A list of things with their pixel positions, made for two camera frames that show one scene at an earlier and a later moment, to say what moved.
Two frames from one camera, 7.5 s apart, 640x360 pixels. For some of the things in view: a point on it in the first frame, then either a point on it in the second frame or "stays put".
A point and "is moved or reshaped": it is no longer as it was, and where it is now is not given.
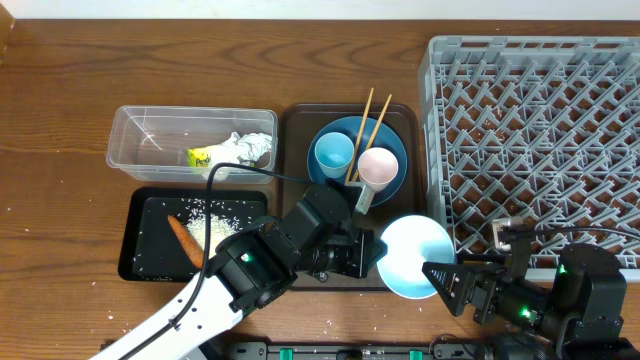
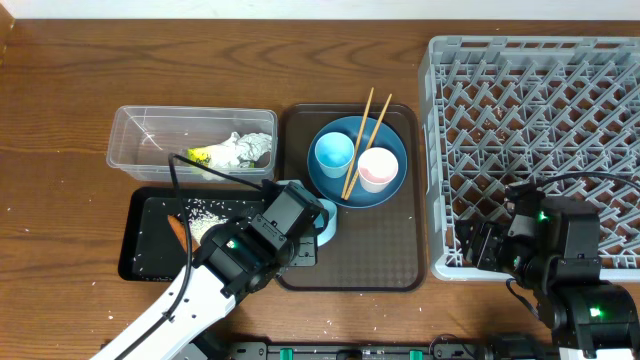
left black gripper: (365, 247) -> (312, 257)
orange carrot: (188, 238) stays put
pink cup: (378, 168) stays put
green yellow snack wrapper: (198, 158) stays put
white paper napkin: (245, 149) stays put
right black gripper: (489, 277) -> (482, 250)
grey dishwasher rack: (534, 138) stays put
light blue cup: (334, 152) stays put
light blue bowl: (413, 241) is moved or reshaped
